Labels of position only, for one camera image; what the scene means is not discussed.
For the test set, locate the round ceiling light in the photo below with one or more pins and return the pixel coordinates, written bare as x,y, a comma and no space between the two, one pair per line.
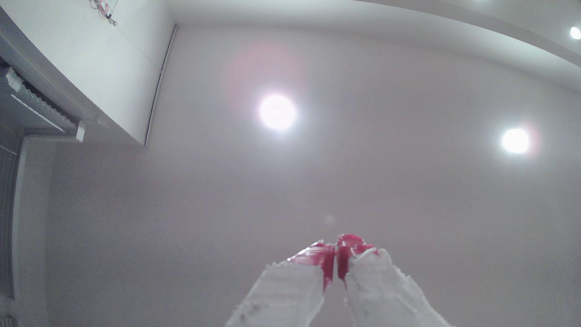
575,32
515,141
277,112

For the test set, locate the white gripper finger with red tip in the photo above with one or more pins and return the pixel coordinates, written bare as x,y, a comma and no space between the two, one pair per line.
381,290
286,290

